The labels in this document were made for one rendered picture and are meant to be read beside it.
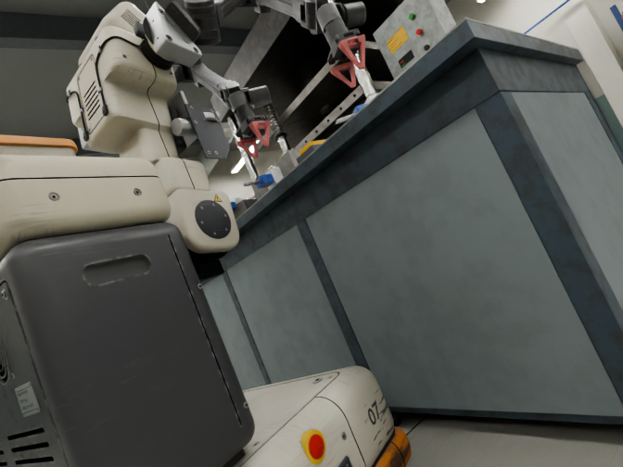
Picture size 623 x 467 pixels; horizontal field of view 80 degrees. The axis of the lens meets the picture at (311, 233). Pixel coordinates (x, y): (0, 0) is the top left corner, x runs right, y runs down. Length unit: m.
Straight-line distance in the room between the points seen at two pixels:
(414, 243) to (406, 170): 0.17
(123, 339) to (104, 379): 0.05
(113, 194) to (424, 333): 0.74
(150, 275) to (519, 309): 0.68
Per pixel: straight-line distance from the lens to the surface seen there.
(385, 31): 2.04
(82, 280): 0.57
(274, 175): 1.16
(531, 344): 0.87
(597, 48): 7.39
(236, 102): 1.25
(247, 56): 2.60
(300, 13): 1.20
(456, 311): 0.91
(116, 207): 0.63
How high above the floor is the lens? 0.50
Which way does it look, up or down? 6 degrees up
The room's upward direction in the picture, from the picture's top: 23 degrees counter-clockwise
